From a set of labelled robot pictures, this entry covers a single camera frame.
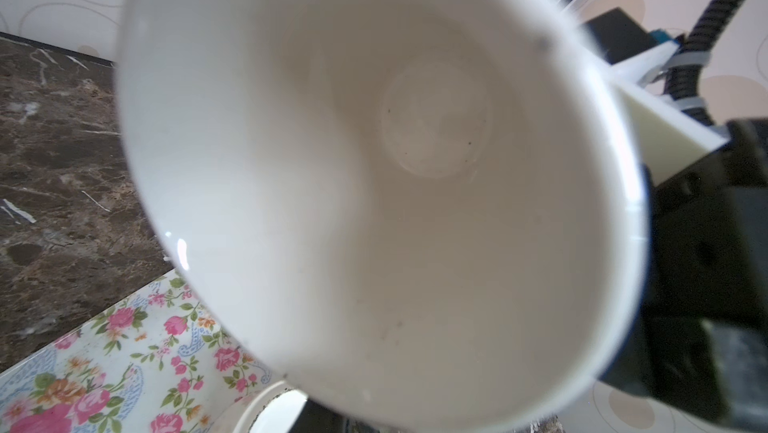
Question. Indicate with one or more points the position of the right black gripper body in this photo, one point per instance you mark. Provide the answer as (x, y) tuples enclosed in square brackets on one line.
[(699, 340)]

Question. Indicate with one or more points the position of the light green ceramic mug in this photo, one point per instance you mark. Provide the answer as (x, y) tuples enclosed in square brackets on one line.
[(425, 214)]

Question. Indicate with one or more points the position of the white ceramic mug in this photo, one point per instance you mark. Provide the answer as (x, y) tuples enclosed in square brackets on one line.
[(273, 410)]

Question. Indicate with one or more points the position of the black metal cup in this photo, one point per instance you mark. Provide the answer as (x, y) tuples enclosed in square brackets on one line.
[(315, 418)]

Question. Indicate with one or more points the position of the floral rectangular serving tray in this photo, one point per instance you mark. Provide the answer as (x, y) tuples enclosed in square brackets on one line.
[(157, 361)]

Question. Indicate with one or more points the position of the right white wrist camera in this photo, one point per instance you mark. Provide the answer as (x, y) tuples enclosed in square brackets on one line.
[(669, 141)]

